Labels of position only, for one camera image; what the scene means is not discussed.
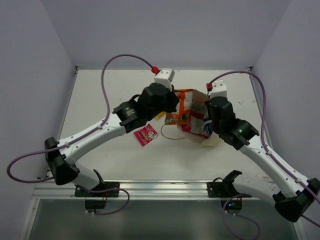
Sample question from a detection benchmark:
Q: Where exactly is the purple cable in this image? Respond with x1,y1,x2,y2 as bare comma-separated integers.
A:
6,53,160,216
206,70,320,238

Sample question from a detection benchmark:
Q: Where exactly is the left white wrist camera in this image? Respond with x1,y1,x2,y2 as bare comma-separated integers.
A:
154,68,175,89

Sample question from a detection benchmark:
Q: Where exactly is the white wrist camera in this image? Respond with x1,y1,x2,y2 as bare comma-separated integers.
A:
209,79,228,99
154,68,175,89

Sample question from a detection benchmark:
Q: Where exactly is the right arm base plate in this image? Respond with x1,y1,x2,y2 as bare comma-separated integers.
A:
206,170,252,215

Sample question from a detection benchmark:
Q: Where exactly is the pink white snack bag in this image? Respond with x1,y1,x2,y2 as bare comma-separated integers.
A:
180,102,210,139

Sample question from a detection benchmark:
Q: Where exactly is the yellow snack bar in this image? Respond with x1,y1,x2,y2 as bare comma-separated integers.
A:
155,112,166,120

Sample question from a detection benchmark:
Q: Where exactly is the aluminium mounting rail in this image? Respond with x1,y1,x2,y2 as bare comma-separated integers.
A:
32,175,278,203

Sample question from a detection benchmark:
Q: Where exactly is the beige paper bag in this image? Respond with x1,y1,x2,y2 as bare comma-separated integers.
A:
160,88,220,147

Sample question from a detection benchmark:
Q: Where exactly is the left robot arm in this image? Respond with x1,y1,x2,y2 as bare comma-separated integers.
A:
44,82,179,197

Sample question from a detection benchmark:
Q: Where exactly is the orange snack packet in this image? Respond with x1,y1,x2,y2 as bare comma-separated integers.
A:
164,89,193,126

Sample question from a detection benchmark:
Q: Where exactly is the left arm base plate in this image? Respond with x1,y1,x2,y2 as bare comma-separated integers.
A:
74,181,123,216

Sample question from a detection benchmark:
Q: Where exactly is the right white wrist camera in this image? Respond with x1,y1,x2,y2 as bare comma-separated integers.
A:
209,79,228,99

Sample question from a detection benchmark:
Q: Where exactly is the blue Doritos bag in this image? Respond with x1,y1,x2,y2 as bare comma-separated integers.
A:
203,117,214,136

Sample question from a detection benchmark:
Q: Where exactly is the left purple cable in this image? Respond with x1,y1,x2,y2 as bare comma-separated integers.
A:
6,53,160,216

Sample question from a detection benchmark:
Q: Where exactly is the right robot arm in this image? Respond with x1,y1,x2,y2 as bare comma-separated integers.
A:
205,96,320,223

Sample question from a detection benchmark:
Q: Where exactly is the red candy packet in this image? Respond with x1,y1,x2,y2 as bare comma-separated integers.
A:
133,124,159,147

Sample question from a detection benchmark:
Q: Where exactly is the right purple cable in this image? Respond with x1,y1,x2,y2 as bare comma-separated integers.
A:
206,70,320,238

